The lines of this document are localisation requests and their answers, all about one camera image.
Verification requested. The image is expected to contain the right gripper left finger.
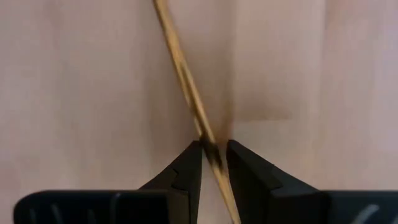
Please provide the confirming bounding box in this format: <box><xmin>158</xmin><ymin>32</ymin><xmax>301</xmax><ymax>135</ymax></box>
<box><xmin>14</xmin><ymin>141</ymin><xmax>203</xmax><ymax>224</ymax></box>

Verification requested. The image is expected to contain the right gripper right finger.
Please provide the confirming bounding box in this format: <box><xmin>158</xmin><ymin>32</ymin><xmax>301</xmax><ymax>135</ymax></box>
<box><xmin>226</xmin><ymin>139</ymin><xmax>398</xmax><ymax>224</ymax></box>

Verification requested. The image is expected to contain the gold fork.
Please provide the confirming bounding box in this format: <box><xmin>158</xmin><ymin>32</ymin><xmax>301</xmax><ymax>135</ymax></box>
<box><xmin>152</xmin><ymin>0</ymin><xmax>242</xmax><ymax>224</ymax></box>

